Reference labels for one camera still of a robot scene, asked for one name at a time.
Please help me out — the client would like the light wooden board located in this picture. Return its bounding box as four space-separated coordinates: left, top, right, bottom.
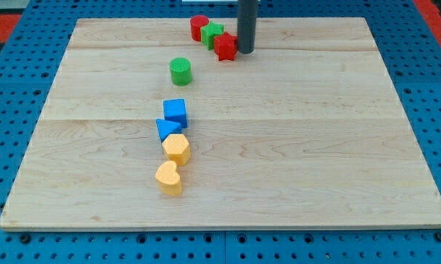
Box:
0 18 441 232

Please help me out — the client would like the red cylinder block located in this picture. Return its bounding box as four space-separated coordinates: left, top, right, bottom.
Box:
190 15 210 42

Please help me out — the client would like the red star block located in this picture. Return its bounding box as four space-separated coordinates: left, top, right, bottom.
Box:
214 32 238 61

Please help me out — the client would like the green cylinder block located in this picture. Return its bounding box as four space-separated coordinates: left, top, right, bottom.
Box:
169 57 192 86

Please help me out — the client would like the yellow heart block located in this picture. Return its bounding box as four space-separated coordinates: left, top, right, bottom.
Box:
155 161 183 196

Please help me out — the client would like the blue triangle block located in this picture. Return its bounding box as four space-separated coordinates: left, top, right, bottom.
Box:
156 119 182 142

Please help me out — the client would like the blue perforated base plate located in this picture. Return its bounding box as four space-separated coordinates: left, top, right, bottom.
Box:
0 0 441 263

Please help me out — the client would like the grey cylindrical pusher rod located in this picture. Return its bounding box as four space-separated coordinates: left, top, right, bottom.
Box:
237 0 258 54

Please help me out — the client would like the blue cube block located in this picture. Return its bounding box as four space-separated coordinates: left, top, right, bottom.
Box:
163 98 188 128

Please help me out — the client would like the yellow hexagon block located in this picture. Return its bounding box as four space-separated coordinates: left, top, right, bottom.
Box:
162 133 191 166

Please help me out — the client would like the green star block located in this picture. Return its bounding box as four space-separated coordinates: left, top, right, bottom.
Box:
200 21 225 50

